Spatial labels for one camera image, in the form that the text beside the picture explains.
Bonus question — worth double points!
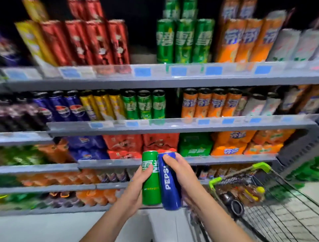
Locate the person's left hand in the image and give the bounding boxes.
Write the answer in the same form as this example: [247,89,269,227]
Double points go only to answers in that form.
[113,164,154,220]

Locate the person's right hand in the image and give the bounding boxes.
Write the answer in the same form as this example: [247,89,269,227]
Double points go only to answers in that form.
[162,152,212,212]

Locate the blue soda can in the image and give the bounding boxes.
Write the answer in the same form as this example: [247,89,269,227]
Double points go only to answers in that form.
[157,152,182,211]
[64,90,89,122]
[0,35,23,66]
[32,91,54,123]
[49,90,73,122]

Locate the black wire shopping cart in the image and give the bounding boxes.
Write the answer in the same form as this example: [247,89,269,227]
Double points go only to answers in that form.
[184,162,319,242]

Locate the orange soda can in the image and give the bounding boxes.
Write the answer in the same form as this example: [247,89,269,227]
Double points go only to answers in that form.
[194,87,213,118]
[235,19,264,63]
[215,19,247,63]
[221,88,243,117]
[220,0,240,20]
[207,88,228,118]
[239,0,258,19]
[181,88,199,118]
[249,19,284,63]

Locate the slim yellow soda can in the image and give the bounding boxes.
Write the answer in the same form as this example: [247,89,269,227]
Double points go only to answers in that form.
[108,89,127,121]
[94,89,115,121]
[79,90,101,121]

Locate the grey metal shelf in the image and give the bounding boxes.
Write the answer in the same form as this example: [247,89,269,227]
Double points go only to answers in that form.
[0,62,319,217]

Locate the red soda can figure print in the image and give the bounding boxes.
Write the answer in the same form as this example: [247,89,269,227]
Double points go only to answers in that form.
[84,20,114,65]
[107,19,131,65]
[84,0,105,20]
[64,20,94,66]

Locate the red soda can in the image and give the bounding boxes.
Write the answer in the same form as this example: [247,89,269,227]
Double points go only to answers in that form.
[40,20,75,66]
[67,0,86,20]

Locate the black headphones in cart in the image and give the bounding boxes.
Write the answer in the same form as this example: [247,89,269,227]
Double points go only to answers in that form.
[219,193,246,219]

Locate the row of orange drink bottles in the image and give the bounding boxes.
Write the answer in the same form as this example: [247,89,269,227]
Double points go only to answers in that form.
[74,189,118,207]

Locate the green drink multipack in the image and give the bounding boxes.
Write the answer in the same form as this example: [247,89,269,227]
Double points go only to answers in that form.
[0,146,49,166]
[179,133,214,158]

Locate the red drink multipack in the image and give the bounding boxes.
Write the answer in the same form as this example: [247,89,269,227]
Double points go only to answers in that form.
[102,134,143,160]
[142,133,180,154]

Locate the orange drink multipack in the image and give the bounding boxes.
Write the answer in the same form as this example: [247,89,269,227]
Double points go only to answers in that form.
[37,139,71,164]
[210,131,257,156]
[244,129,296,155]

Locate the amber bottle yellow cap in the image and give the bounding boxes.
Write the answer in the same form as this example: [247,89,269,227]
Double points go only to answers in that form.
[230,185,266,207]

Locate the blue drink multipack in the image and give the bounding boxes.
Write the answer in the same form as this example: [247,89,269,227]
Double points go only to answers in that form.
[66,136,110,161]

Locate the rows of mixed small bottles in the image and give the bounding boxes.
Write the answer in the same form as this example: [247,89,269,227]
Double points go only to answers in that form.
[0,169,100,211]

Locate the rows of large green bottles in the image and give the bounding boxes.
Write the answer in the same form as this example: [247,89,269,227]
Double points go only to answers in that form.
[264,157,319,200]

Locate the row of purple label bottles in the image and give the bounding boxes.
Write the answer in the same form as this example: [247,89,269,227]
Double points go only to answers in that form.
[0,98,18,133]

